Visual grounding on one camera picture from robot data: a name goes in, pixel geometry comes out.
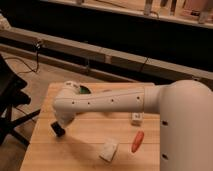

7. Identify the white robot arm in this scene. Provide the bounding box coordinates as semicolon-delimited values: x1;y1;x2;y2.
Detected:
51;80;213;171

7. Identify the wooden table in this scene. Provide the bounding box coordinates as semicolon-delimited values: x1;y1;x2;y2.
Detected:
20;83;160;171

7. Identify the green round object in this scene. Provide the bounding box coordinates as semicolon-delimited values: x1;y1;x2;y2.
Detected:
80;85;91;94

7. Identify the white rectangular sponge block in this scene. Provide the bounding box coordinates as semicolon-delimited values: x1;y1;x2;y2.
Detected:
99;139;119;162

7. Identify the black office chair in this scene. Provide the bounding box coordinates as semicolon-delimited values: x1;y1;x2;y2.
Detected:
0;54;40;146

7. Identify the orange toy carrot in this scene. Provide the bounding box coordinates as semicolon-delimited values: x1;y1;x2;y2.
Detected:
131;131;144;153

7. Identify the black cable on floor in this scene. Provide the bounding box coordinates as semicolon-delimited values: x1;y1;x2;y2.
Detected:
3;39;44;75

